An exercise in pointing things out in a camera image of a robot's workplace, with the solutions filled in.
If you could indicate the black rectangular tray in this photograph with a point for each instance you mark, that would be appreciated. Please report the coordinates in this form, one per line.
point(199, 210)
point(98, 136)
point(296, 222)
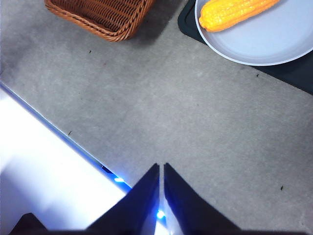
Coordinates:
point(188, 24)

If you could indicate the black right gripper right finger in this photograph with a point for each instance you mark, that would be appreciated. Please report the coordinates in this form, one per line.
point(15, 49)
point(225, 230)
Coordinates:
point(185, 210)

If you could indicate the blue round plate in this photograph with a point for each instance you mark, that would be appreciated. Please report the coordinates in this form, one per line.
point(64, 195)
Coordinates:
point(256, 41)

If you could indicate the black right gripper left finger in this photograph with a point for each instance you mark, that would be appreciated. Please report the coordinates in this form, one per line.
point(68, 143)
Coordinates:
point(139, 208)

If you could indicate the brown woven wicker basket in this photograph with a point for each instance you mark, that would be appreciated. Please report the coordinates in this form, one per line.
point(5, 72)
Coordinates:
point(110, 14)

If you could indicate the yellow toy corn cob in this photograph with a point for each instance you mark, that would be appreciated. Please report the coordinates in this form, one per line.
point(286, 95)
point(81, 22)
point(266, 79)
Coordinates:
point(227, 14)

